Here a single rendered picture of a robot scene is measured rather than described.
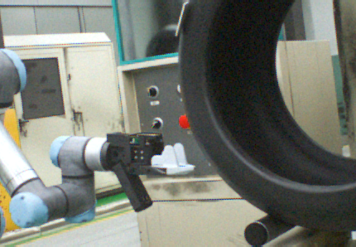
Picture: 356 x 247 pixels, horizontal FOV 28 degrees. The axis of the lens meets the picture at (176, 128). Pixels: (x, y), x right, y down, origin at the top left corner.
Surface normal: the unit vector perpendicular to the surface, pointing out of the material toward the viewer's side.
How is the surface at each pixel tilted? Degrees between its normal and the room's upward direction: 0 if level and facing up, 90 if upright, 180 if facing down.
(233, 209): 90
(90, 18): 90
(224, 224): 90
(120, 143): 90
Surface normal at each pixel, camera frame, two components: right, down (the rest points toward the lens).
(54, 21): 0.75, -0.06
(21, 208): -0.57, 0.12
